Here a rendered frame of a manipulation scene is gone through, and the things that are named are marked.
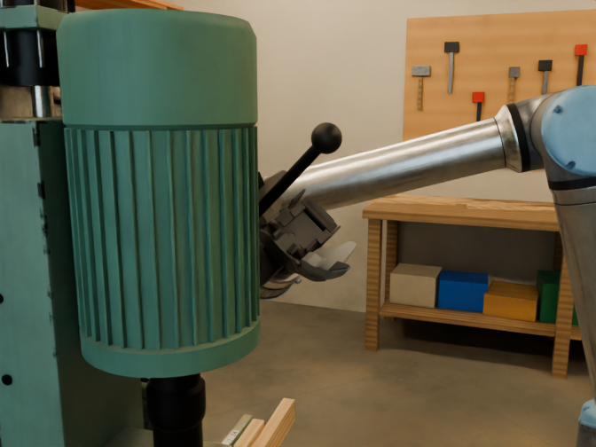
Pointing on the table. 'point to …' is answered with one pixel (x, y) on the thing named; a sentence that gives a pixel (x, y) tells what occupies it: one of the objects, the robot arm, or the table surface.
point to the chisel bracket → (145, 439)
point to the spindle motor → (162, 187)
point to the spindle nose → (176, 410)
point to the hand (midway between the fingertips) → (298, 223)
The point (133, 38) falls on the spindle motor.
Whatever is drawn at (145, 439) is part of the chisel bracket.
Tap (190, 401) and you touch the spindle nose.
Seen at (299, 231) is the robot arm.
